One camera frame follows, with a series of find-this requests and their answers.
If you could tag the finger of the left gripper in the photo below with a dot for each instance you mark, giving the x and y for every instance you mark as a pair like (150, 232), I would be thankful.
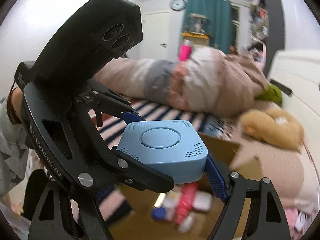
(130, 117)

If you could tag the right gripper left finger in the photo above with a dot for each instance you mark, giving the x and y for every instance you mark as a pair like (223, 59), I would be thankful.
(53, 218)

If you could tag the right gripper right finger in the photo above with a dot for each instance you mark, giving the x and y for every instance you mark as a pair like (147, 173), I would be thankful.
(266, 218)

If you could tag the light blue square device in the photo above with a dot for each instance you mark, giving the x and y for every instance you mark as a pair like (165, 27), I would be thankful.
(172, 147)

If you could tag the white yellow rectangular box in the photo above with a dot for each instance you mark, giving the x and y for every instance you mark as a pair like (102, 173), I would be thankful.
(202, 201)

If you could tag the pink red bottle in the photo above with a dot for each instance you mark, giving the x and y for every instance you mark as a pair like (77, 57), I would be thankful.
(185, 203)

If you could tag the blue white contact lens case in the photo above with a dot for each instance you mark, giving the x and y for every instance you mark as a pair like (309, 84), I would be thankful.
(158, 213)

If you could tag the grey sleeved forearm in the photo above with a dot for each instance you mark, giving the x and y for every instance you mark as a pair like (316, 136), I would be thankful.
(14, 152)

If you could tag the brown cardboard box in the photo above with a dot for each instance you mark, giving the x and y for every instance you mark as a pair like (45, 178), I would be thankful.
(241, 156)

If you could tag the pink cup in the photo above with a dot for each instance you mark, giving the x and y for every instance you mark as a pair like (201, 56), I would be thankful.
(185, 50)

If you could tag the striped plush blanket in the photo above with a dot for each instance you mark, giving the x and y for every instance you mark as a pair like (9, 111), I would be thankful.
(113, 128)

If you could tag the rolled pink grey quilt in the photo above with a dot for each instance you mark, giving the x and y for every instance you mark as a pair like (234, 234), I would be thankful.
(209, 81)

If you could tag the white door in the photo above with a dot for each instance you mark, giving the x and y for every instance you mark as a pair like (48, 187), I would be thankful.
(155, 35)

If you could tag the tan plush toy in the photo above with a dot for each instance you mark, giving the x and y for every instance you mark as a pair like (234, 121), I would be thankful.
(274, 126)

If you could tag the green plush toy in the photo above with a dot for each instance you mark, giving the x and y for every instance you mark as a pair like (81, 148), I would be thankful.
(272, 94)

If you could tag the teal curtain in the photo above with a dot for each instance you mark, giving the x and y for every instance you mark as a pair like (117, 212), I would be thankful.
(219, 25)

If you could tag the white bed headboard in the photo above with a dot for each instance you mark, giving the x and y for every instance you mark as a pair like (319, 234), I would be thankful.
(297, 72)

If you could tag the black shelf unit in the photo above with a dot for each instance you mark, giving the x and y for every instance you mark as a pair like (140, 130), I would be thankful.
(267, 30)

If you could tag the yellow frame shelf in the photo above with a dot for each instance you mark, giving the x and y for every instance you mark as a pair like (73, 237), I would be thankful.
(195, 30)

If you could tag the round wall clock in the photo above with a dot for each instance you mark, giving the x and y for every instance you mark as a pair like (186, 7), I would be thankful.
(178, 5)

